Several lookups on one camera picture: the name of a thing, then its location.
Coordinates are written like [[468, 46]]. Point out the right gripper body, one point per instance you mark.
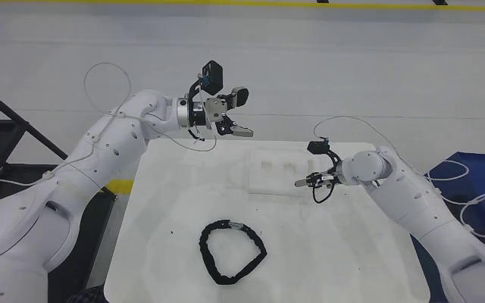
[[330, 178]]

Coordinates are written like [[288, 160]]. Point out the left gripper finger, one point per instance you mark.
[[239, 97], [229, 128]]

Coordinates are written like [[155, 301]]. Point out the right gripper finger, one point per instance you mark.
[[311, 180]]

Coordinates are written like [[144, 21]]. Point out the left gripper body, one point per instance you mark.
[[197, 113]]

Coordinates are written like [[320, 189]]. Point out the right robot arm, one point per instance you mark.
[[413, 197]]

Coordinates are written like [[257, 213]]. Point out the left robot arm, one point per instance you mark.
[[87, 163]]

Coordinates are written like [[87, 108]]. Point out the white foam tray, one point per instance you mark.
[[288, 178]]

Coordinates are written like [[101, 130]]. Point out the blue cloth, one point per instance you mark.
[[466, 189]]

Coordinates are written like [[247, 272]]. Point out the black metal rack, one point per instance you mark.
[[79, 242]]

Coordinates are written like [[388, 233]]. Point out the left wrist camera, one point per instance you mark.
[[213, 77]]

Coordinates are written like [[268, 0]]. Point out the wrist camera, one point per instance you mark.
[[317, 147], [213, 77]]

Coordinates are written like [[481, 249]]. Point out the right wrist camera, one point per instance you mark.
[[317, 147]]

